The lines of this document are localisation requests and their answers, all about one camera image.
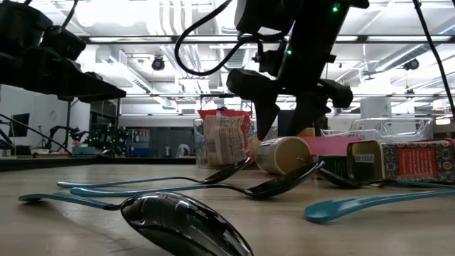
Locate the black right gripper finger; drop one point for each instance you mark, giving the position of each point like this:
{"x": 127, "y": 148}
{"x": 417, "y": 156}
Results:
{"x": 305, "y": 113}
{"x": 266, "y": 117}

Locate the spice jar gold lid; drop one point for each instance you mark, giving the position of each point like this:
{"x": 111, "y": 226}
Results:
{"x": 284, "y": 156}

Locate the red snack bag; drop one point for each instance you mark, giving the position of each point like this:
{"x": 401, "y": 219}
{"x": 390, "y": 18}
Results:
{"x": 224, "y": 142}

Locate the green pepper tin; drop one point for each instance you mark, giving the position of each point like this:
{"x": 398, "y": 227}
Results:
{"x": 334, "y": 167}

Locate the red patterned tin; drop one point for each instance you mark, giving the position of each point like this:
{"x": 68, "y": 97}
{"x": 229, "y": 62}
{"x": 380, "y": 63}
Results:
{"x": 419, "y": 163}

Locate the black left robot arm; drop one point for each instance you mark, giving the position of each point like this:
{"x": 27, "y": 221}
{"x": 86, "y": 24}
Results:
{"x": 21, "y": 17}

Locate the background black robot arm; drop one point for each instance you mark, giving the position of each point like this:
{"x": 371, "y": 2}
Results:
{"x": 62, "y": 135}

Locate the black shelving unit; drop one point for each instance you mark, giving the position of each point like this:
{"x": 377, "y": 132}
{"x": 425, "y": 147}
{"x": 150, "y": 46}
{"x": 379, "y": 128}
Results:
{"x": 103, "y": 117}

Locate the pink plastic bin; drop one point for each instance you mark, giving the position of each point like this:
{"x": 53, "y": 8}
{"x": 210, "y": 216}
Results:
{"x": 337, "y": 145}

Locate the black monitor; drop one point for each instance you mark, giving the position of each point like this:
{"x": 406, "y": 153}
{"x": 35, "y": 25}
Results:
{"x": 19, "y": 124}

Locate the black overhead crossbar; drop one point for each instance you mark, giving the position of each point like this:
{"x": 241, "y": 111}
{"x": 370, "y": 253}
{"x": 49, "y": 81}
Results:
{"x": 142, "y": 39}

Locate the teal storage case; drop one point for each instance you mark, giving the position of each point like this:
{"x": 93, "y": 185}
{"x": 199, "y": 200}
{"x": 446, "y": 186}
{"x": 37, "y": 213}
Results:
{"x": 83, "y": 151}

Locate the black ceiling spotlight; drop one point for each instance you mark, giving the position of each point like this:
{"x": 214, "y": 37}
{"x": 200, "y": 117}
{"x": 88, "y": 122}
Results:
{"x": 158, "y": 64}
{"x": 411, "y": 64}

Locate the white column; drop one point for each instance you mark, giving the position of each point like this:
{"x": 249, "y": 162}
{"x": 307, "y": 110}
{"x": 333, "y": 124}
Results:
{"x": 376, "y": 108}

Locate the clear plastic bin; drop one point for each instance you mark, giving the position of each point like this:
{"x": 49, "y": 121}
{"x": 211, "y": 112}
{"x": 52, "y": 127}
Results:
{"x": 199, "y": 142}
{"x": 391, "y": 129}

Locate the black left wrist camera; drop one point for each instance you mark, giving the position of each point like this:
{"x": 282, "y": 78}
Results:
{"x": 65, "y": 42}

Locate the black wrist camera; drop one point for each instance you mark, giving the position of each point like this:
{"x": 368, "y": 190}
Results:
{"x": 263, "y": 16}
{"x": 65, "y": 42}

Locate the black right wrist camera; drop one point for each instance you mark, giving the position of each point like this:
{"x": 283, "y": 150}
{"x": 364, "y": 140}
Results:
{"x": 263, "y": 16}

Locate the silver ventilation duct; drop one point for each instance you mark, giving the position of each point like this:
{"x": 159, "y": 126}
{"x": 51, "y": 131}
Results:
{"x": 222, "y": 21}

